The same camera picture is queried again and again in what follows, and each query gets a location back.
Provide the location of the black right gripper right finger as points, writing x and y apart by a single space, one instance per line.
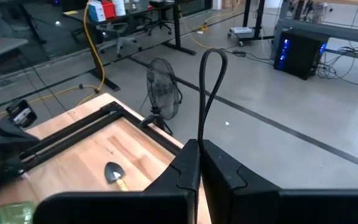
244 202

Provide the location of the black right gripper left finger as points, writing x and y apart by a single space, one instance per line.
166 205

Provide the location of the beige green gardening tote bag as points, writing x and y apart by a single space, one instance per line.
201 130

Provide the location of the green plastic spray bottle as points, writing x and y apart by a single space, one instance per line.
11 214

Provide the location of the black floor fan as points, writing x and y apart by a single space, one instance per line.
163 90

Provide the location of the black computer tower blue lights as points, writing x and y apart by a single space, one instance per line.
300 53

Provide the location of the grey office chair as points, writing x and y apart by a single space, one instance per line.
120 40

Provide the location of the white flat box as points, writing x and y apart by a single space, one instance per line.
241 30

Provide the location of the black office desk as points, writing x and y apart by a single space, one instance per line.
176 28

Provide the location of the black office chair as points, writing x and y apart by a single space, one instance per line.
160 23

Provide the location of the black wheeled stand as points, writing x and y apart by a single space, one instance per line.
258 18

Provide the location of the grey metal workbench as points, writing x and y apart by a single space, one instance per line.
337 31

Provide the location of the white container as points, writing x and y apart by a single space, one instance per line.
119 7

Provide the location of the red box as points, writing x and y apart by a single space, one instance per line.
109 10

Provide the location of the blue and white box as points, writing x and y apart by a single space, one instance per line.
96 12

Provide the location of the black aluminium table frame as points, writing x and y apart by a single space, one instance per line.
73 130

